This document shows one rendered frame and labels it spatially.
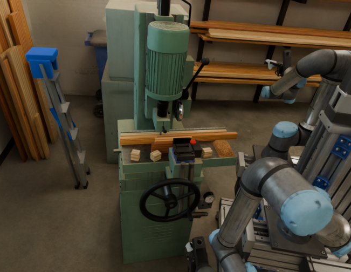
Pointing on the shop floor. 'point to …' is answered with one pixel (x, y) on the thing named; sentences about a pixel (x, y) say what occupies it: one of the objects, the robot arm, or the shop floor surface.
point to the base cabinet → (151, 227)
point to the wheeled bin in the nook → (100, 49)
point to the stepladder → (59, 108)
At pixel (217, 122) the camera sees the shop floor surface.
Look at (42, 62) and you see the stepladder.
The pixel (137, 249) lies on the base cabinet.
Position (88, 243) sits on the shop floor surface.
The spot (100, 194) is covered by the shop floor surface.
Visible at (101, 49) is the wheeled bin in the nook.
